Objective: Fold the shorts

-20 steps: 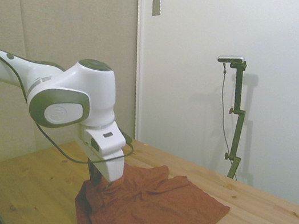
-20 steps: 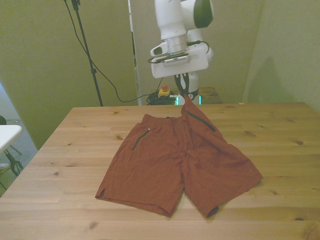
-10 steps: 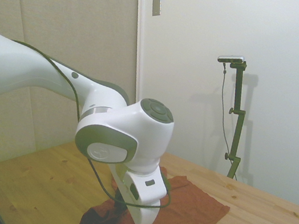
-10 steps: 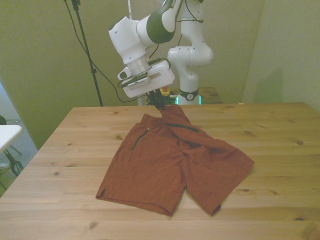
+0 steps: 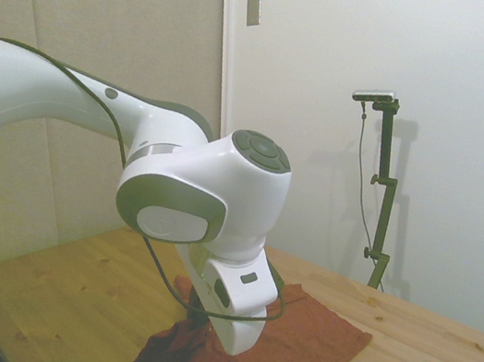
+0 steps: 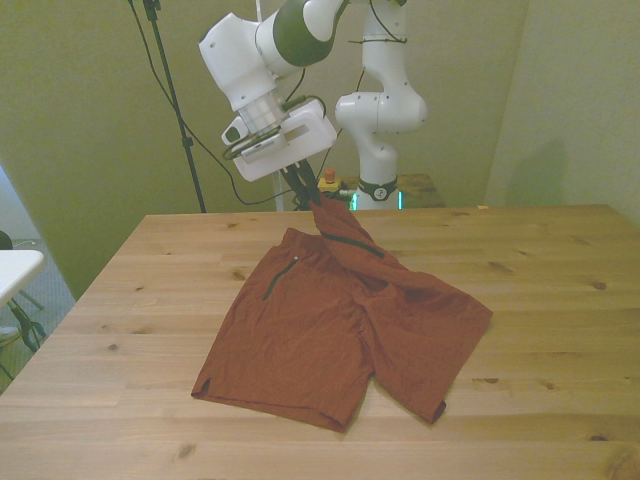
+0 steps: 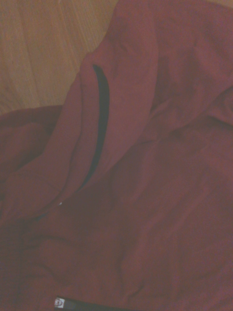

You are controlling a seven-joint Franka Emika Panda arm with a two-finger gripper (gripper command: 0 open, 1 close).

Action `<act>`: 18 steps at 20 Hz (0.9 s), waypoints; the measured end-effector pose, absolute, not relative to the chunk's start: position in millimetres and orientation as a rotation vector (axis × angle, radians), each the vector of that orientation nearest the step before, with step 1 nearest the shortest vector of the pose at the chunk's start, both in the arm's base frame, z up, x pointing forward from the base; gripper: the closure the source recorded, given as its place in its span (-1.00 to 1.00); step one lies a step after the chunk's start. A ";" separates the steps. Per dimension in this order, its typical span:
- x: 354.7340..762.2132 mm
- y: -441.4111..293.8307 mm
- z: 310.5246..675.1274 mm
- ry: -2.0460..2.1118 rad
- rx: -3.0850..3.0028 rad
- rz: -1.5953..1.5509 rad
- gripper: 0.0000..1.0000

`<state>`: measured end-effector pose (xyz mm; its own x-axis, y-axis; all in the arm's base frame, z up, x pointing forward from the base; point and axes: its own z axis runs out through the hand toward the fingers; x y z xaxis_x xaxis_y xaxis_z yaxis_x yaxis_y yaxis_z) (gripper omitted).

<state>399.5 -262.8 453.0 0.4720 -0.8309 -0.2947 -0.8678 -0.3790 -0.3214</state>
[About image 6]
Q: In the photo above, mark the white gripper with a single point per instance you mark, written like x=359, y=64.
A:
x=310, y=132

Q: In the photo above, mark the black tripod stand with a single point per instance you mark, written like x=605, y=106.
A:
x=172, y=95

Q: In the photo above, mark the small wooden side table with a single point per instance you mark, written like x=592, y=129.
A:
x=425, y=192

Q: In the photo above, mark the red yellow emergency stop button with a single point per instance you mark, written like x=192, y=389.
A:
x=330, y=177

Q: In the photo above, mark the white folding table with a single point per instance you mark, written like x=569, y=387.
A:
x=15, y=272

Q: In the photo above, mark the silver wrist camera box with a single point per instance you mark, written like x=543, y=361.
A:
x=265, y=146

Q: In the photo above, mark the rust red shorts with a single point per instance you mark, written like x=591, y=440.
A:
x=300, y=340

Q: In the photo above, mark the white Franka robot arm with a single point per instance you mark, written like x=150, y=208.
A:
x=380, y=110

